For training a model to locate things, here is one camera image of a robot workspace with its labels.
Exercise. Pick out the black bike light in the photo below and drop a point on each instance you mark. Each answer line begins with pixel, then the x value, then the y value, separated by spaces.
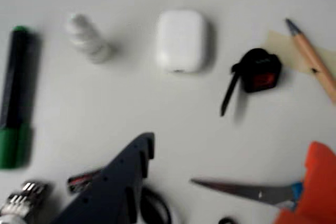
pixel 258 72

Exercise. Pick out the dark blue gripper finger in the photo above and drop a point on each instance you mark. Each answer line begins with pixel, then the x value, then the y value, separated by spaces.
pixel 113 187

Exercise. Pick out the wooden ballpoint pen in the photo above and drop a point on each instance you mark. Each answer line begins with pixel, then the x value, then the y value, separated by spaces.
pixel 312 53

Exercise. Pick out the white earbuds case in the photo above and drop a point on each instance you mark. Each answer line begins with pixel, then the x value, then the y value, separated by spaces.
pixel 181 41

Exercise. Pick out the small white dropper bottle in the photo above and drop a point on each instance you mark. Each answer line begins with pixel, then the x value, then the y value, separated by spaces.
pixel 86 39

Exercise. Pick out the green black marker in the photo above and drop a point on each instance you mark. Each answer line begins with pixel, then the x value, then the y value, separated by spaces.
pixel 17 90

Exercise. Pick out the silver wristwatch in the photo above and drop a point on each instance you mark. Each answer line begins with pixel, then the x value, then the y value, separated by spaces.
pixel 23 197

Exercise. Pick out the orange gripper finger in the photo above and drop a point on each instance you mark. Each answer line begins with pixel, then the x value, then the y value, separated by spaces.
pixel 317 182

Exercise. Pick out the black AAA battery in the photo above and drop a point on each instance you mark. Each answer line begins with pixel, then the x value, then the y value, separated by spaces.
pixel 78 182

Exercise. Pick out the wide beige masking tape piece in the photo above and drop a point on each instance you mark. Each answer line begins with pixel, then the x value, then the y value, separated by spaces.
pixel 281 51

